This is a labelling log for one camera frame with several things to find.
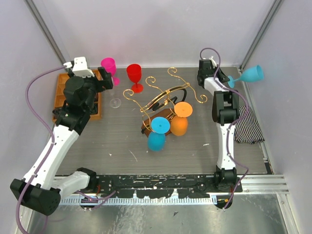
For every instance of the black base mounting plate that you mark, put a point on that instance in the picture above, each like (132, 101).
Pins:
(157, 186)

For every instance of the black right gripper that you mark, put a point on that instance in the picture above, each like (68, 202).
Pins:
(222, 76)

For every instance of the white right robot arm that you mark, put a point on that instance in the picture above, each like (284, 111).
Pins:
(225, 111)

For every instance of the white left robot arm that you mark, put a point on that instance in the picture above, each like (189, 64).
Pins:
(38, 190)

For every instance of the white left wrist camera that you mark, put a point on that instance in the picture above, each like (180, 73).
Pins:
(78, 67)

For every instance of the gold wire wine glass rack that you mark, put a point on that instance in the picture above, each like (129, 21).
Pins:
(162, 105)

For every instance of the orange plastic wine glass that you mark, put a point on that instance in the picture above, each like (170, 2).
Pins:
(179, 124)

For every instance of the striped black white cloth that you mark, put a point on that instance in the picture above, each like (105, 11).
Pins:
(247, 129)

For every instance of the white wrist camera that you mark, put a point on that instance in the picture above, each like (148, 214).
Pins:
(212, 61)
(78, 67)

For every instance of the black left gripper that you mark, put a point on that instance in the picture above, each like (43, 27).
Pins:
(107, 77)

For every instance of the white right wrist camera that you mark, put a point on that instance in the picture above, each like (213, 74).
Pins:
(212, 61)

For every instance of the pink plastic wine glass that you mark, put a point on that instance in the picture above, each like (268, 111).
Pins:
(110, 66)

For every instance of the light blue wine glass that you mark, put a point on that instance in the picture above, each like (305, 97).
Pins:
(252, 74)

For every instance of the red plastic wine glass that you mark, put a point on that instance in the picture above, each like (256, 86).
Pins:
(134, 74)

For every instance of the wooden compartment tray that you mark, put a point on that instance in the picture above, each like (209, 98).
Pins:
(60, 99)

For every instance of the clear champagne glass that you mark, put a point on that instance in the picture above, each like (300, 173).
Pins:
(115, 102)

